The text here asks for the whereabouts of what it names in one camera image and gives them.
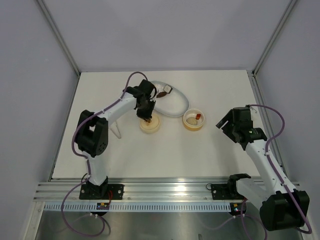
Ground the round beige cookie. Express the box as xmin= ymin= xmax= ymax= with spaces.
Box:
xmin=186 ymin=117 xmax=198 ymax=126

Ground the round cream lunch box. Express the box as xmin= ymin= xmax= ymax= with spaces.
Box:
xmin=182 ymin=108 xmax=205 ymax=131

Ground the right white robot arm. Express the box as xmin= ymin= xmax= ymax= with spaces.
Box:
xmin=216 ymin=105 xmax=312 ymax=234

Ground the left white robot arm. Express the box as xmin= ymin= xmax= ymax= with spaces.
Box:
xmin=72 ymin=93 xmax=156 ymax=199

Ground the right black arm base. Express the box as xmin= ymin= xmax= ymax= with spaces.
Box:
xmin=205 ymin=183 xmax=255 ymax=201

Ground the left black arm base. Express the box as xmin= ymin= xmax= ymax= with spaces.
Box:
xmin=79 ymin=183 xmax=124 ymax=200

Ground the dark brown food piece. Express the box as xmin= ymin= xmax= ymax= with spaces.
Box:
xmin=156 ymin=92 xmax=168 ymax=98

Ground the white black sushi piece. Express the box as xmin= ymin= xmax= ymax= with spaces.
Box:
xmin=163 ymin=85 xmax=173 ymax=94

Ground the white oval plate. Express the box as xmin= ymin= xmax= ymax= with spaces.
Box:
xmin=151 ymin=81 xmax=190 ymax=117

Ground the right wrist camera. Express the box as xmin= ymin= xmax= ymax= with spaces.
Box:
xmin=231 ymin=105 xmax=253 ymax=124

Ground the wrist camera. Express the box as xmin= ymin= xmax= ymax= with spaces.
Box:
xmin=124 ymin=79 xmax=157 ymax=100
xmin=231 ymin=105 xmax=253 ymax=124

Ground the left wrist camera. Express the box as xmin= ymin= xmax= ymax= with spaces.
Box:
xmin=124 ymin=79 xmax=157 ymax=100

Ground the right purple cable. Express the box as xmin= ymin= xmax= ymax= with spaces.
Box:
xmin=199 ymin=104 xmax=313 ymax=240

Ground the purple cable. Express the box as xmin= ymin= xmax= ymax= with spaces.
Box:
xmin=60 ymin=71 xmax=151 ymax=237
xmin=199 ymin=104 xmax=313 ymax=240

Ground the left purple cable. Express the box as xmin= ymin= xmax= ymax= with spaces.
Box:
xmin=60 ymin=71 xmax=151 ymax=237

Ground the aluminium front rail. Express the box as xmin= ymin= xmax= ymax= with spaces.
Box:
xmin=33 ymin=177 xmax=228 ymax=202

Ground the white slotted cable duct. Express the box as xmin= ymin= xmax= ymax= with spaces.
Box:
xmin=43 ymin=202 xmax=232 ymax=213

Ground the right aluminium frame post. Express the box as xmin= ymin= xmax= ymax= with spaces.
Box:
xmin=251 ymin=0 xmax=300 ymax=77

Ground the aluminium frame post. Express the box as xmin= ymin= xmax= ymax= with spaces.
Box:
xmin=251 ymin=0 xmax=300 ymax=77
xmin=34 ymin=0 xmax=81 ymax=79

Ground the left aluminium frame post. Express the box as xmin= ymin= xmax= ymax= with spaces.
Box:
xmin=34 ymin=0 xmax=81 ymax=79

